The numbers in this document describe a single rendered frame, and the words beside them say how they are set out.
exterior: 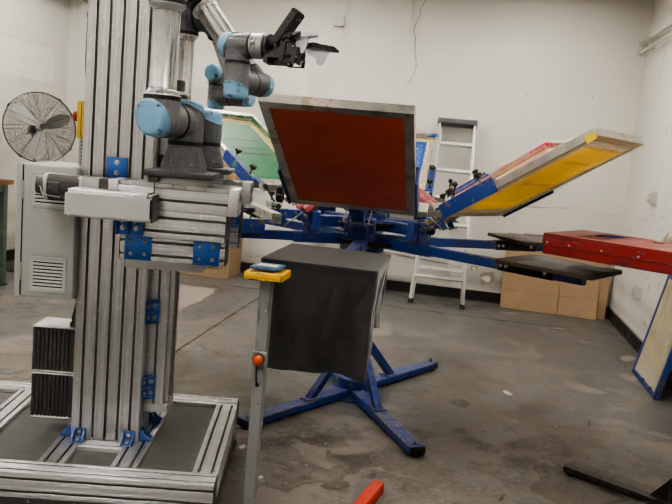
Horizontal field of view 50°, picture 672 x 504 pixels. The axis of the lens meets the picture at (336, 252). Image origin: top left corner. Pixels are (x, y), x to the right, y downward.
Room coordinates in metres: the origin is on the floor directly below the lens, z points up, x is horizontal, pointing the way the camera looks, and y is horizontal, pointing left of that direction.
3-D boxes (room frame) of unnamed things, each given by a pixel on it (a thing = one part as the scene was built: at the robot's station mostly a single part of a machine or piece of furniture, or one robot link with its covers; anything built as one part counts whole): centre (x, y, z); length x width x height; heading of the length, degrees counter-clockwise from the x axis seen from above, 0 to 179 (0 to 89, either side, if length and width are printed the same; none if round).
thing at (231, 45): (2.21, 0.35, 1.65); 0.11 x 0.08 x 0.09; 67
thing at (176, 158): (2.44, 0.54, 1.31); 0.15 x 0.15 x 0.10
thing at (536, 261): (3.55, -0.68, 0.91); 1.34 x 0.40 x 0.08; 50
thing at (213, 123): (2.94, 0.57, 1.42); 0.13 x 0.12 x 0.14; 69
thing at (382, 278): (2.85, -0.18, 0.74); 0.46 x 0.04 x 0.42; 170
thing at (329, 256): (2.88, 0.02, 0.95); 0.48 x 0.44 x 0.01; 170
